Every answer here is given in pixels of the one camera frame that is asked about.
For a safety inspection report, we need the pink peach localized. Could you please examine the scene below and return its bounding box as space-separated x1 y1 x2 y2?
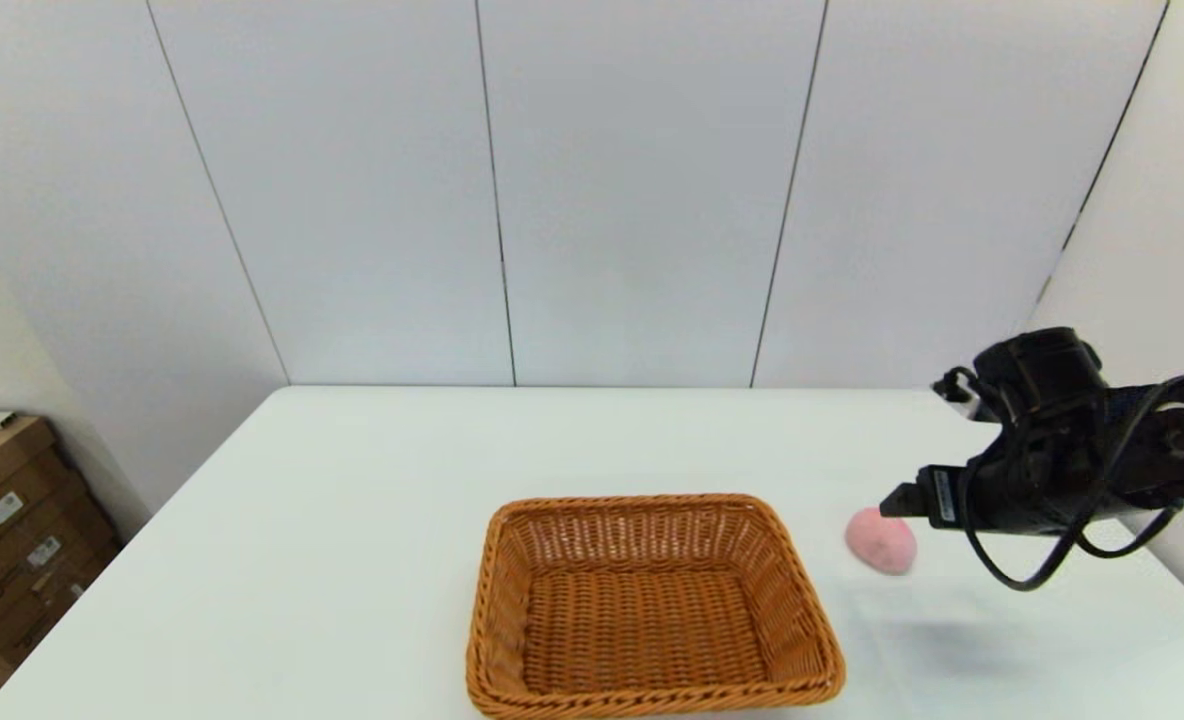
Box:
844 507 919 577

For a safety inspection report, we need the orange woven wicker basket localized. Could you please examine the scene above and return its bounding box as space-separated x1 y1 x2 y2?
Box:
465 492 846 720

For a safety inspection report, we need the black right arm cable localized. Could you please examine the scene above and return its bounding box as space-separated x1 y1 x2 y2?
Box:
957 368 1184 593

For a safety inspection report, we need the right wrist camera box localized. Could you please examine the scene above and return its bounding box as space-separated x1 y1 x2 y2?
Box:
932 368 985 423

